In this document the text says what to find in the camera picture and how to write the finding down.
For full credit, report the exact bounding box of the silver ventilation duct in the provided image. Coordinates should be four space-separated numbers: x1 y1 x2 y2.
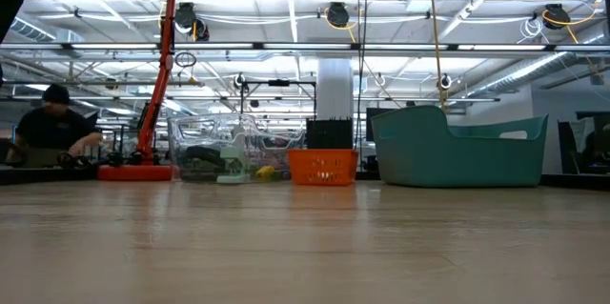
469 51 610 98

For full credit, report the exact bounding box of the red desk lamp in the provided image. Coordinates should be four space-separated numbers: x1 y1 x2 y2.
97 0 193 182

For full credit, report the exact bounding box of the black ribbed box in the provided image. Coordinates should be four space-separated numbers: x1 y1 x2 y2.
305 117 355 151

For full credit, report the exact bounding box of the person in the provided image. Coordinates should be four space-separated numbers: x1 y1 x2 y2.
0 83 104 170

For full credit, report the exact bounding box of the orange plastic basket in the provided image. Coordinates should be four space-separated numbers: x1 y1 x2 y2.
287 148 359 187

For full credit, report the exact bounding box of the dark background monitor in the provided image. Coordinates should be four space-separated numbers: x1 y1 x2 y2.
365 107 397 143

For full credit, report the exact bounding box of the computer monitor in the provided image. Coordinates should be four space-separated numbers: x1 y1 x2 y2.
576 111 610 152

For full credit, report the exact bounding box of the teal plastic tub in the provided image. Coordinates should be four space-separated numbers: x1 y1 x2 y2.
370 105 550 189

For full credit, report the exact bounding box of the background black metal frame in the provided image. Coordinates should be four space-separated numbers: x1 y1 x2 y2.
239 78 318 122

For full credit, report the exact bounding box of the long ceiling light strip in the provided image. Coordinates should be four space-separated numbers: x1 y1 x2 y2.
13 41 610 53

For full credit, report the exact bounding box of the white building column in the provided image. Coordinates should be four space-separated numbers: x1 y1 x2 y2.
316 58 355 122

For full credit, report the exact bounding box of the ceiling cable reel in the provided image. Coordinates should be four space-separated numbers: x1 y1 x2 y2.
541 3 572 30
173 2 211 42
326 2 352 29

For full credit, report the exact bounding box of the clear plastic bin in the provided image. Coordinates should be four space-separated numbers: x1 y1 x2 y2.
166 112 306 184

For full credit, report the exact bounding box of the yellow hanging cable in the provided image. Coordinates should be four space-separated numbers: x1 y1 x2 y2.
426 0 449 112

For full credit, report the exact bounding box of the black stapler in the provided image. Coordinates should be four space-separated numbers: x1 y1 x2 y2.
183 145 228 172

